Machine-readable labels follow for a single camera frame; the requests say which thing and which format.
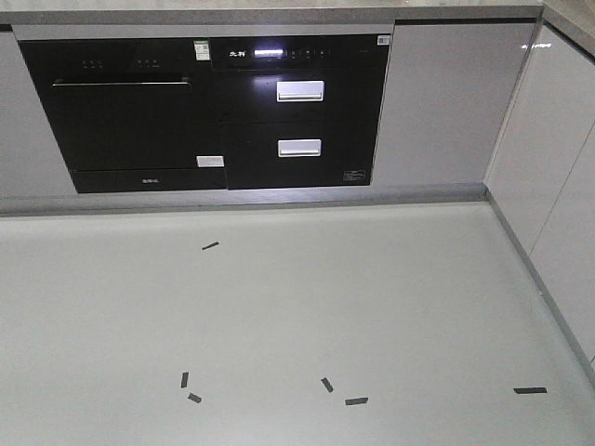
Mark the silver drawer handle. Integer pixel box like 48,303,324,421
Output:
277,138,322,158
276,80,324,102

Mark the black built-in dishwasher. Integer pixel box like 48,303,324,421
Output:
19,37,227,193

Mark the lower silver drawer handle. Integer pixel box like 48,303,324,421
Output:
277,138,322,158

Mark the upper silver drawer handle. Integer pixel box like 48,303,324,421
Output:
276,80,324,102

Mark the white side cabinet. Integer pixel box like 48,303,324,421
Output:
486,24,594,369

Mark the black floor tape strip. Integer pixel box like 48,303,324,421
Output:
188,393,202,403
201,242,220,251
180,372,190,388

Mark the black disinfection cabinet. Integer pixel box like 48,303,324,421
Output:
210,33,390,190

